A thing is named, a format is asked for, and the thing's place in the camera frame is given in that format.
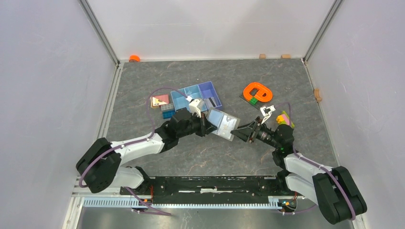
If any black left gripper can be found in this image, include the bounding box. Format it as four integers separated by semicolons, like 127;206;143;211
177;110;217;138

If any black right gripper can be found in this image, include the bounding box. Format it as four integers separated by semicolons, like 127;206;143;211
230;116;280;149

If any white card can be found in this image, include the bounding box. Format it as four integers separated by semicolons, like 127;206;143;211
217;114;240;140

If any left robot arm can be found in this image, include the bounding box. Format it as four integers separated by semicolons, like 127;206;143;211
75;108;217;195

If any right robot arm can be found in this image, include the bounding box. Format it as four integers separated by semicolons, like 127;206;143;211
231;118;368;224

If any pink card box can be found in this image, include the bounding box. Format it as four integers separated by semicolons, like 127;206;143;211
150;94;170;108

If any green block on black plate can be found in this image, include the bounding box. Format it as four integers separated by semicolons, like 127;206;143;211
240;95;265;110

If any purple plastic drawer box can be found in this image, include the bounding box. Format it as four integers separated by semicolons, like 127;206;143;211
197;81;223;110

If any colourful building block stack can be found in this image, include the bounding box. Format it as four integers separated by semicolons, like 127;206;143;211
276;111;295;128

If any light blue left drawer box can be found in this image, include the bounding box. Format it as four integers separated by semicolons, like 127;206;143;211
171;88;191;111

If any light blue drawer box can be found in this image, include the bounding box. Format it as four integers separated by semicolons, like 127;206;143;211
171;88;191;111
184;85;207;112

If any light blue middle drawer box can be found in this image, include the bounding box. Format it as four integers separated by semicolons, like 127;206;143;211
184;85;207;112

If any blue building block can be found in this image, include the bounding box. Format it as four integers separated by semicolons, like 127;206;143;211
162;110;175;119

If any clear plastic block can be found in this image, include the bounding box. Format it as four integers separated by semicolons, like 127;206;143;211
160;103;174;112

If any wooden arch piece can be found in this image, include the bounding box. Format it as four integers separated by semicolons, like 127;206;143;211
313;88;322;103

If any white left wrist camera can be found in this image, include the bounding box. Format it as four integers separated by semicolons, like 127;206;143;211
186;96;204;118

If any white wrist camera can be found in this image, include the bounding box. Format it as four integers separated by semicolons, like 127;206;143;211
186;96;204;118
260;105;276;124

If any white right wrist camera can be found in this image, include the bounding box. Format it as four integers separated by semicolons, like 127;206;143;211
260;105;276;124

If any orange plastic ring toy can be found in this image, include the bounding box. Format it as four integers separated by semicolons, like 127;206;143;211
242;82;273;103

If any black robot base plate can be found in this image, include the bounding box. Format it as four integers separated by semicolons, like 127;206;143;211
133;167;300;205

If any orange cap at wall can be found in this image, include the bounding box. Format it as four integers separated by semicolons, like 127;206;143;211
128;55;140;62

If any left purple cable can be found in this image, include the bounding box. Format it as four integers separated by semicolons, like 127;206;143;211
78;87;193;217

